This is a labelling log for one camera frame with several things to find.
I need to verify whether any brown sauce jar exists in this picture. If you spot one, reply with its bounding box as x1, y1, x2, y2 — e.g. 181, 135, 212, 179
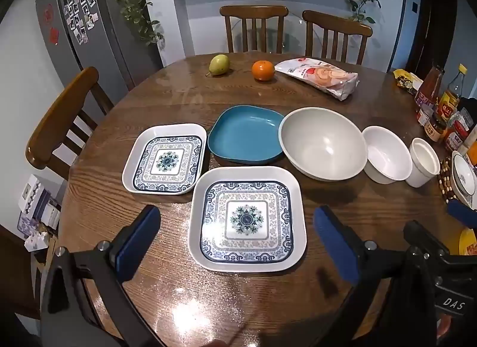
424, 116, 448, 142

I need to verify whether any yellow food carton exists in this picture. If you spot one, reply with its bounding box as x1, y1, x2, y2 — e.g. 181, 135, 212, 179
458, 228, 477, 256

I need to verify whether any yellow snack packet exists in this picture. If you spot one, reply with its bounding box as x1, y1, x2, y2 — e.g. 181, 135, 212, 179
392, 69, 423, 95

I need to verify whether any wooden bead trivet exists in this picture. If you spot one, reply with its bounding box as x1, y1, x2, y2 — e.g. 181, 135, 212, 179
439, 157, 460, 204

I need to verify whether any blue square plate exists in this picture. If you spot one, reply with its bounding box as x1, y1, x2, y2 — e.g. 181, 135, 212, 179
207, 105, 287, 166

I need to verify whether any pink snack bag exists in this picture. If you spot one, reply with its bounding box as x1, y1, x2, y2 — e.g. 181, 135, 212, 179
275, 58, 359, 101

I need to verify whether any small patterned square plate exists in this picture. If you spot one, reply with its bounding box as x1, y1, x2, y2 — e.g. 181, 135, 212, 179
122, 123, 208, 195

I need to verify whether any medium white bowl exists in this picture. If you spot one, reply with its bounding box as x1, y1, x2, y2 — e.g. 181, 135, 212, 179
361, 125, 413, 184

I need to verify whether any oval black-rimmed white dish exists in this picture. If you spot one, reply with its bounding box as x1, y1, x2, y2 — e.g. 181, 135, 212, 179
452, 152, 477, 197

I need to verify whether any cluster of fridge photos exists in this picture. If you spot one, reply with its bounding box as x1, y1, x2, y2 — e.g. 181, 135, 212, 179
63, 0, 99, 45

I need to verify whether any large patterned square plate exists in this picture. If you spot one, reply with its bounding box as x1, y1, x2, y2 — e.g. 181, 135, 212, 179
189, 166, 307, 273

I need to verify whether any wooden dining chair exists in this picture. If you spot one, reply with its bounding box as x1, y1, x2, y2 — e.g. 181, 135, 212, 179
25, 67, 114, 180
302, 10, 373, 65
219, 5, 289, 54

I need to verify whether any grey refrigerator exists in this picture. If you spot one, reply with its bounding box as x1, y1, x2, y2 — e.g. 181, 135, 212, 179
35, 0, 165, 90

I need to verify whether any tangerine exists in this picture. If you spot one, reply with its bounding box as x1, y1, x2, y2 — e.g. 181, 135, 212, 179
252, 60, 276, 82

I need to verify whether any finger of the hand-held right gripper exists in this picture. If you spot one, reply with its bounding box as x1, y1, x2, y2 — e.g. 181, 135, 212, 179
447, 200, 477, 229
403, 220, 451, 259

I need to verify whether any green pear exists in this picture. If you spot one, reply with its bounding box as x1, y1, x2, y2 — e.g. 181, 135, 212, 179
206, 54, 230, 78

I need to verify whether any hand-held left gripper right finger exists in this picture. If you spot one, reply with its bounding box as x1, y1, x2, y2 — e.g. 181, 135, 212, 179
313, 204, 439, 347

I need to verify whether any white blue-patterned square dish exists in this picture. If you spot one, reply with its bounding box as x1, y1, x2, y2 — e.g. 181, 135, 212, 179
449, 150, 477, 210

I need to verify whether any dark wooden door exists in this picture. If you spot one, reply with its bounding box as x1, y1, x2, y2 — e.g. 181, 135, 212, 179
389, 0, 458, 75

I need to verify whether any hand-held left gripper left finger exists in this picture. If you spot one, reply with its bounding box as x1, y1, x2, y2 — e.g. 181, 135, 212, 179
39, 204, 162, 347

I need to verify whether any large grey bowl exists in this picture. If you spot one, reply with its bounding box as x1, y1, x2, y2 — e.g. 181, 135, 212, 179
278, 107, 369, 182

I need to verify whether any white straight-sided cup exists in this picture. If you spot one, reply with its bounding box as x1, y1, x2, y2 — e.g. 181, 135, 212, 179
405, 137, 441, 188

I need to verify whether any red-lidded jar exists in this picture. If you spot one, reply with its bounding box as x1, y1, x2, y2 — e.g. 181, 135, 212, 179
445, 112, 475, 152

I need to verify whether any yellow-capped vinegar bottle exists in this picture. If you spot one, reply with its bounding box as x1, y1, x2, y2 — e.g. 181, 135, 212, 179
438, 64, 468, 120

